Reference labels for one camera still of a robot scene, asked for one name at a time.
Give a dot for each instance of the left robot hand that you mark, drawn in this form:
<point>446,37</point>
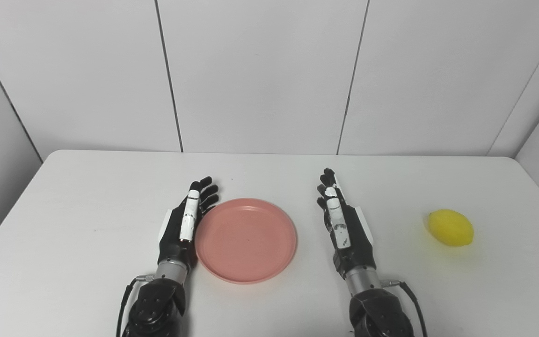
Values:
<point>183,229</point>

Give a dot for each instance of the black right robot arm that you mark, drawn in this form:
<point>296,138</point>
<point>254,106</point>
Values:
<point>375,306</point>

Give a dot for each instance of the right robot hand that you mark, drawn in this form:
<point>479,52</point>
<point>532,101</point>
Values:
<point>344,231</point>

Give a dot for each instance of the yellow lemon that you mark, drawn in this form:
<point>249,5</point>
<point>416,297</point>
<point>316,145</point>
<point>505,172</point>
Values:
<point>450,227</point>

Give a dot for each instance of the pink plate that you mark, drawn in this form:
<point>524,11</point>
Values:
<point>245,240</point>

